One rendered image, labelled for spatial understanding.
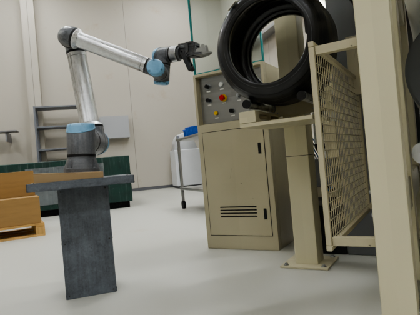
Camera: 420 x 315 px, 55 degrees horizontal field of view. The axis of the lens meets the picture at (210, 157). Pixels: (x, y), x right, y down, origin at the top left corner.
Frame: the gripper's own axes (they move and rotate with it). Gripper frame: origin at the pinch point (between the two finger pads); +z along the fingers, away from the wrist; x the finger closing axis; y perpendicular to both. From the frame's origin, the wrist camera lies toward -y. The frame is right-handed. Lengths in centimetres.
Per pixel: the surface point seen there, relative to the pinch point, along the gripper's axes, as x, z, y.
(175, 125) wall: 749, -533, -12
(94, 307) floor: -59, -28, -126
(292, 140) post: 27, 39, -47
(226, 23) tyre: -11.9, 16.1, 11.3
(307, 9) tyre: -12, 57, 12
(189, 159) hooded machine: 689, -448, -102
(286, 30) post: 27.2, 34.0, 14.9
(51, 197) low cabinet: 223, -404, -140
